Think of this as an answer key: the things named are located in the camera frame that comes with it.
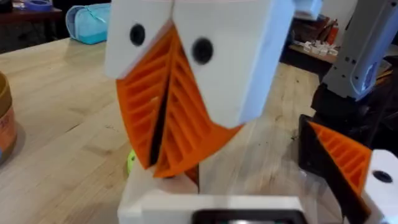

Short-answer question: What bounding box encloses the finger of the white orange right gripper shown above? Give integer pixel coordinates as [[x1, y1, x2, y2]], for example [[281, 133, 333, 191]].
[[153, 0, 295, 179], [104, 0, 175, 171]]

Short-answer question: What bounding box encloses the dark wooden side table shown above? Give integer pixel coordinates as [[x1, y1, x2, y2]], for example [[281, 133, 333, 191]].
[[0, 7, 65, 54]]

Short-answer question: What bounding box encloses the green disc with holes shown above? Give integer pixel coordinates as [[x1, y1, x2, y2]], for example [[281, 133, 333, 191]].
[[126, 149, 137, 175]]

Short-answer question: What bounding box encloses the heap of small white parts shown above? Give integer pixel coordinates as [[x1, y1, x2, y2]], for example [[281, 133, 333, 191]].
[[302, 39, 339, 57]]

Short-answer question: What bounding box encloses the blue tape roll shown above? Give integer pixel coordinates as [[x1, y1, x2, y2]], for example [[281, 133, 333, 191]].
[[23, 0, 54, 12]]

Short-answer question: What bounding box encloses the orange bottle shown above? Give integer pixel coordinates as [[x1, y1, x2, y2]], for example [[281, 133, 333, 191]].
[[325, 21, 340, 46]]

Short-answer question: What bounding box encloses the light blue zip bag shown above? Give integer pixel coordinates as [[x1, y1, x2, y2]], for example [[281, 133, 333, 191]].
[[65, 2, 111, 45]]

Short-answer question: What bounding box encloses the white orange left gripper right finger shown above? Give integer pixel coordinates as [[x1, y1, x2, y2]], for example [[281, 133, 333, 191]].
[[298, 114, 398, 224]]

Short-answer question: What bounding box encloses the brown orange toy tub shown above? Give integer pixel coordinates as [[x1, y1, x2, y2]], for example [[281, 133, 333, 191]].
[[0, 71, 18, 166]]

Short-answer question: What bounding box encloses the bare white left gripper left finger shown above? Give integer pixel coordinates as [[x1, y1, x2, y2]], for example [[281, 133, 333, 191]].
[[119, 160, 200, 205]]

